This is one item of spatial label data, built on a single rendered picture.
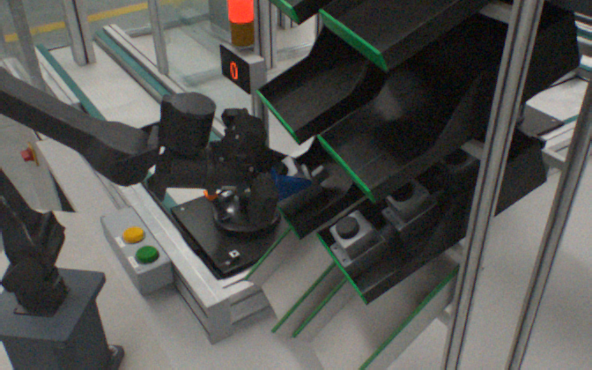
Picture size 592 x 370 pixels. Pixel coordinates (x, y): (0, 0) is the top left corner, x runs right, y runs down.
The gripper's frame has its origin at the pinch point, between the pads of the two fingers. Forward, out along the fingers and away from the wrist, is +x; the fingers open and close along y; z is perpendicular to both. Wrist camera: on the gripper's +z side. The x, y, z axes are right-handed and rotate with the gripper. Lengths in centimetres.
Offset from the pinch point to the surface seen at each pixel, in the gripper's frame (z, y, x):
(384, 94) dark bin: 17.3, -6.6, 6.9
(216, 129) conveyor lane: -33, 65, 10
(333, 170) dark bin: -0.7, 2.1, 9.0
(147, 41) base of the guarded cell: -50, 152, 4
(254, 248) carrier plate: -29.5, 15.7, 6.6
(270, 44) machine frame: -29, 116, 37
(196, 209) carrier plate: -32.8, 31.5, -1.6
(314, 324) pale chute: -21.3, -10.4, 8.0
